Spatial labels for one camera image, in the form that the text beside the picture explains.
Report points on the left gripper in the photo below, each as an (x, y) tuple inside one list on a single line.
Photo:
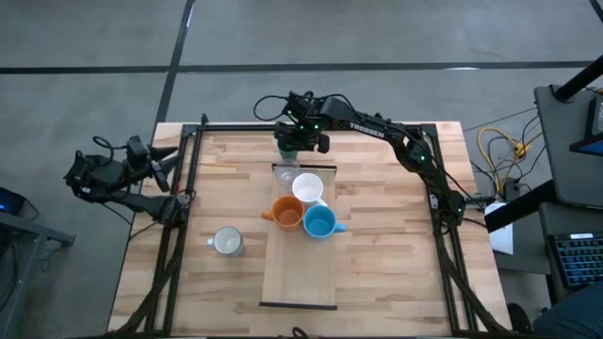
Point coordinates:
[(134, 169)]

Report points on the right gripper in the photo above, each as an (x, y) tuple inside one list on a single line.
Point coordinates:
[(308, 115)]

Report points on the green cup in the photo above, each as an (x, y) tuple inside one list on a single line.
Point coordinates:
[(288, 151)]

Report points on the clear glass cup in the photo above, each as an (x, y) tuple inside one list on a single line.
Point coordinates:
[(286, 175)]

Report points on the orange mug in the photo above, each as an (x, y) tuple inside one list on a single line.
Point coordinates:
[(287, 216)]

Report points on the light blue mug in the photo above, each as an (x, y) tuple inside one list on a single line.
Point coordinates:
[(320, 225)]

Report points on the blue white floral mug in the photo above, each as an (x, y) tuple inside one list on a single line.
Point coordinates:
[(226, 241)]

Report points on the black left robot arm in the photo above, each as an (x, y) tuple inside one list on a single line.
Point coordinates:
[(136, 203)]

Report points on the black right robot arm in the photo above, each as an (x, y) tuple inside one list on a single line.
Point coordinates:
[(377, 131)]

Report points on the grey side stand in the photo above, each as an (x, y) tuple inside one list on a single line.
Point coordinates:
[(28, 226)]

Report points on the blue-lit device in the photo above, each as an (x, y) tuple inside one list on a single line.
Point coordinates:
[(9, 205)]

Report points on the white box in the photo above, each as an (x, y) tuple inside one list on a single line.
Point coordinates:
[(501, 240)]

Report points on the black desk bar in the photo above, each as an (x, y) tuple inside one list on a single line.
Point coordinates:
[(518, 212)]

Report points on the low grey desk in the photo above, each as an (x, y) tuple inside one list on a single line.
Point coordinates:
[(556, 221)]

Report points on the black chair base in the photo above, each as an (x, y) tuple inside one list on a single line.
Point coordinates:
[(518, 320)]

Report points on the black pole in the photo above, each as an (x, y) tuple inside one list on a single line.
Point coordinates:
[(579, 77)]

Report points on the laptop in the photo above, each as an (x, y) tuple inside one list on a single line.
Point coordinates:
[(594, 141)]

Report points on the backlit keyboard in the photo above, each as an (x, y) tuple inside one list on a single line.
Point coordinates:
[(581, 259)]

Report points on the person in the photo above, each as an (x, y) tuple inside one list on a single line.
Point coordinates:
[(575, 315)]

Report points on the black aluminium table frame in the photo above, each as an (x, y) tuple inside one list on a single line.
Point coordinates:
[(226, 127)]

